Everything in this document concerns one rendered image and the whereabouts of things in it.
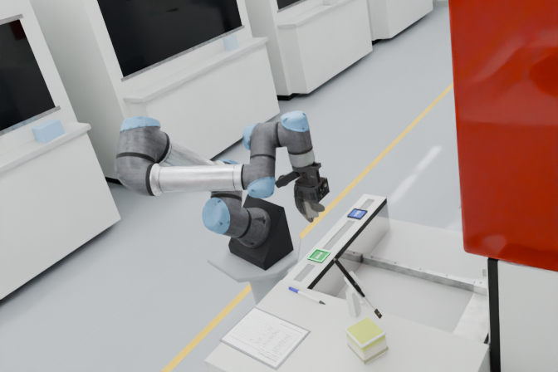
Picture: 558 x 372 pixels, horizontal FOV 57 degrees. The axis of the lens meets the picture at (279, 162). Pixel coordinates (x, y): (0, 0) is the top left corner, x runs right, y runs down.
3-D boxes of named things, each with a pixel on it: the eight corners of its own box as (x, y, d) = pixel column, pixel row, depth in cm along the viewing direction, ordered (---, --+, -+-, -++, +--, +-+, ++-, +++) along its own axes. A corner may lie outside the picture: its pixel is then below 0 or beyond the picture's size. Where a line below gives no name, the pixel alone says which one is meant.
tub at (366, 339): (389, 352, 126) (386, 331, 123) (364, 367, 123) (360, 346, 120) (371, 335, 132) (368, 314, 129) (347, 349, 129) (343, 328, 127)
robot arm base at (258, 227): (236, 235, 202) (217, 230, 195) (254, 202, 201) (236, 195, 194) (256, 255, 191) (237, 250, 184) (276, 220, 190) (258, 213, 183)
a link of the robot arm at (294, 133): (281, 110, 150) (309, 107, 147) (287, 144, 154) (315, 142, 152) (274, 121, 143) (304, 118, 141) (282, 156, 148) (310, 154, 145)
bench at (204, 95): (287, 116, 568) (247, -81, 483) (169, 198, 446) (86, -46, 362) (217, 111, 633) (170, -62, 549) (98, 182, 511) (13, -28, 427)
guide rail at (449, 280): (516, 298, 152) (516, 290, 151) (515, 302, 151) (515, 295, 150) (366, 261, 183) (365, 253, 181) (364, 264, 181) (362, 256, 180)
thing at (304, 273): (390, 227, 197) (386, 197, 191) (313, 324, 160) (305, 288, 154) (369, 223, 203) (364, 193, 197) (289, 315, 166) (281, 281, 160)
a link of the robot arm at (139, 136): (223, 208, 195) (105, 160, 153) (227, 172, 200) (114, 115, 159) (249, 204, 188) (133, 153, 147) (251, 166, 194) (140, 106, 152)
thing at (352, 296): (374, 313, 138) (368, 274, 133) (367, 323, 136) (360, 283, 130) (354, 307, 142) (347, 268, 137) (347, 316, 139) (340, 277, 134)
